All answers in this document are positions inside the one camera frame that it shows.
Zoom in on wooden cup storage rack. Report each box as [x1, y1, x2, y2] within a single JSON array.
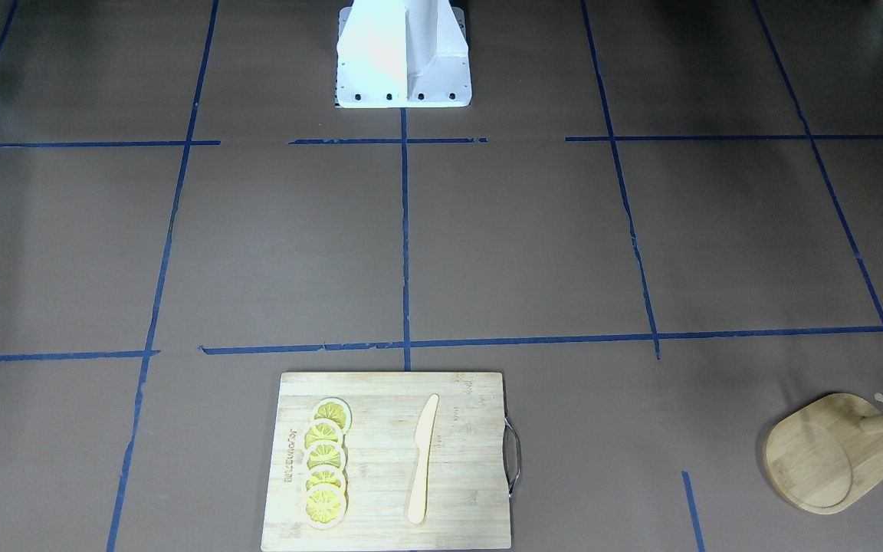
[[761, 393, 883, 516]]

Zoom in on bamboo cutting board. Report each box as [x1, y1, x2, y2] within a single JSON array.
[[261, 373, 512, 551]]

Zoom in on yellow plastic knife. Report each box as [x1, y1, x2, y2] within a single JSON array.
[[405, 393, 439, 525]]

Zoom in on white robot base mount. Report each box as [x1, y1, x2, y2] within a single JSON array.
[[334, 1, 473, 109]]

